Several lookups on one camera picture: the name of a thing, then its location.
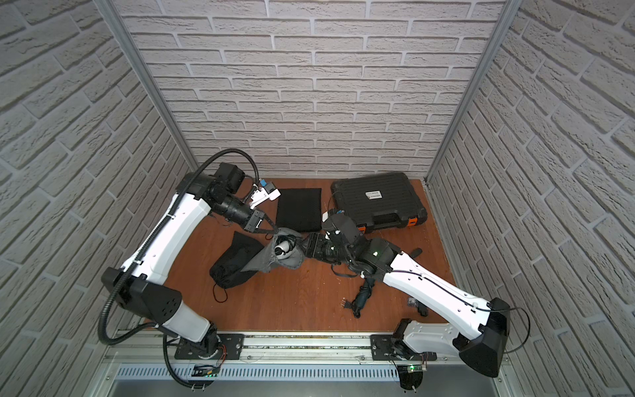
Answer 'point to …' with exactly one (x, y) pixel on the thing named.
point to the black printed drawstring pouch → (227, 272)
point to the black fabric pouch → (300, 209)
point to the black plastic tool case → (380, 201)
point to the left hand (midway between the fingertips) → (279, 228)
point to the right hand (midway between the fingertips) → (308, 248)
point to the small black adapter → (422, 308)
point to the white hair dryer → (285, 243)
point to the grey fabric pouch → (268, 261)
